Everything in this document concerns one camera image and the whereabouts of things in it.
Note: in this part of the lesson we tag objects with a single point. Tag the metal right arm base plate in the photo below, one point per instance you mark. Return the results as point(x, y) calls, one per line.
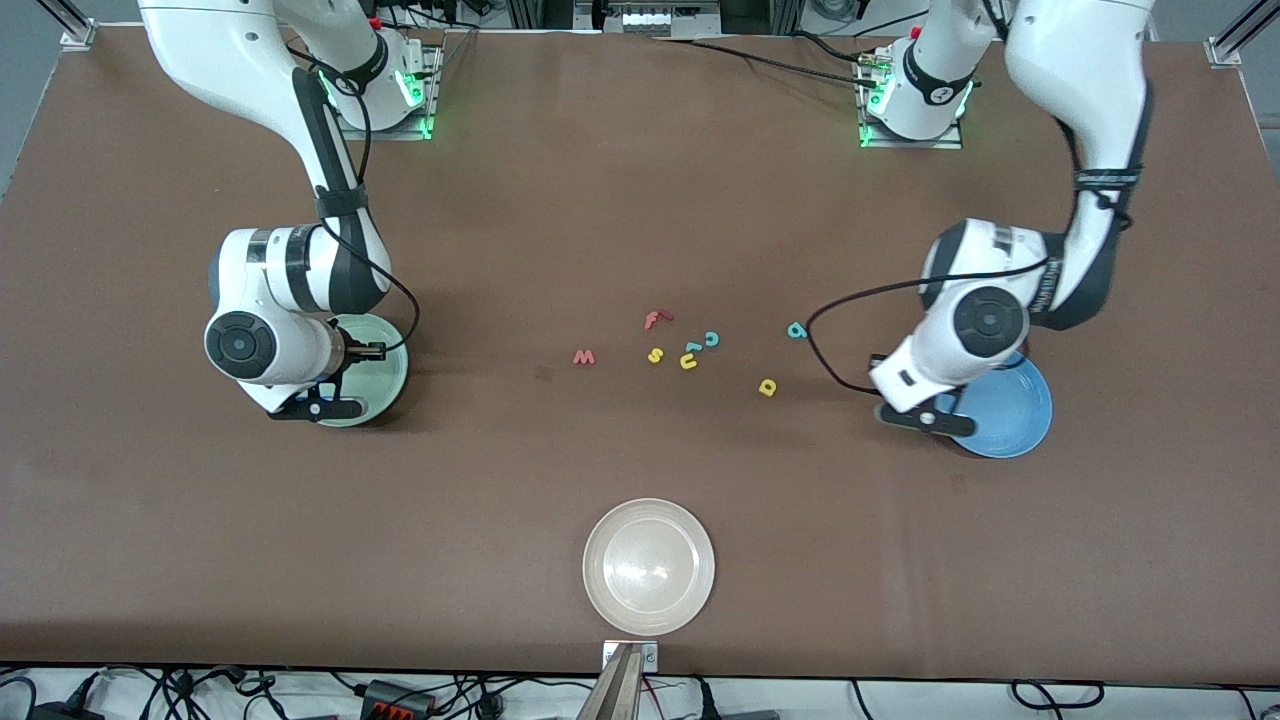
point(432, 100)

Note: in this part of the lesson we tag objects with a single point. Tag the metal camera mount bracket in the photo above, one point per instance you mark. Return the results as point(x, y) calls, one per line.
point(615, 690)

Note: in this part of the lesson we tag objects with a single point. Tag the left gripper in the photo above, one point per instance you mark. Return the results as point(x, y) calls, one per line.
point(875, 357)

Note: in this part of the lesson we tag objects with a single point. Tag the black red power strip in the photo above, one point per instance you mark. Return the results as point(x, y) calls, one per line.
point(395, 700)

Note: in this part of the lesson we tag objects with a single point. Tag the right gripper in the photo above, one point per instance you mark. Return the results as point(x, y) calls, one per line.
point(352, 352)

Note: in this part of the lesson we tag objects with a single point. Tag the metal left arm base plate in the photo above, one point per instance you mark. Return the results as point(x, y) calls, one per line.
point(910, 144)

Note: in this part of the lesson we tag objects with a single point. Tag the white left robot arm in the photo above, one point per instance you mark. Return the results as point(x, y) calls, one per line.
point(1080, 80)

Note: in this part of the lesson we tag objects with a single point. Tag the blue plate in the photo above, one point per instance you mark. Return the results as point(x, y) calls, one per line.
point(1010, 410)

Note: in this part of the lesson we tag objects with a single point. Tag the red foam letter w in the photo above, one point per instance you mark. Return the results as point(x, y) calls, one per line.
point(584, 357)

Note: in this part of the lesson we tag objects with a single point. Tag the white plate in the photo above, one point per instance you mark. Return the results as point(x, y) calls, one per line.
point(648, 566)

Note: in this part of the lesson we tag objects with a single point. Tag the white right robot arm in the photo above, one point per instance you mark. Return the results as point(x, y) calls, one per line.
point(220, 50)

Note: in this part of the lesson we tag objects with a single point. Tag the grey rack equipment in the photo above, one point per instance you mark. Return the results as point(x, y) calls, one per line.
point(650, 18)

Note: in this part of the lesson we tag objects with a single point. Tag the green plate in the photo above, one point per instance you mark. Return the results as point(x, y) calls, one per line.
point(380, 385)

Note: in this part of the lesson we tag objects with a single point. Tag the aluminium frame post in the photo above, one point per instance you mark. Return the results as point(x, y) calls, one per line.
point(75, 35)
point(1225, 50)

